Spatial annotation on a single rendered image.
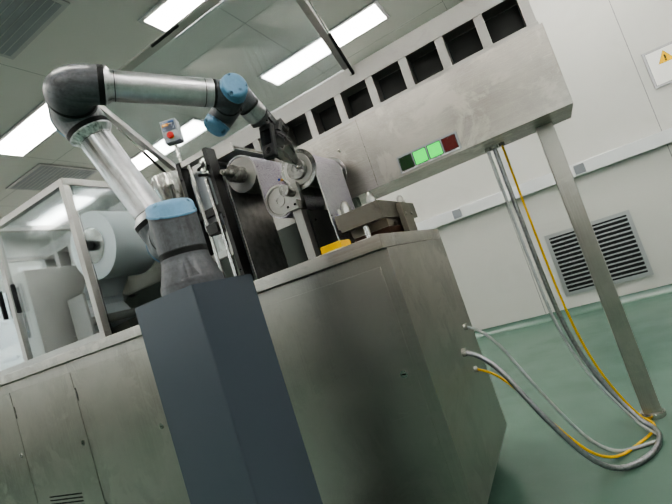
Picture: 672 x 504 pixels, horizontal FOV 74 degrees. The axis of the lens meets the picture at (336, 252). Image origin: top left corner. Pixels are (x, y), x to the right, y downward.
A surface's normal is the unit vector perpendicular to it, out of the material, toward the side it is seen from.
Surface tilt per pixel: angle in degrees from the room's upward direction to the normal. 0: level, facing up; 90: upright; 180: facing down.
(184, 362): 90
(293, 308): 90
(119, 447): 90
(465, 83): 90
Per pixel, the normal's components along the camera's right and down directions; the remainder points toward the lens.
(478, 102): -0.44, 0.07
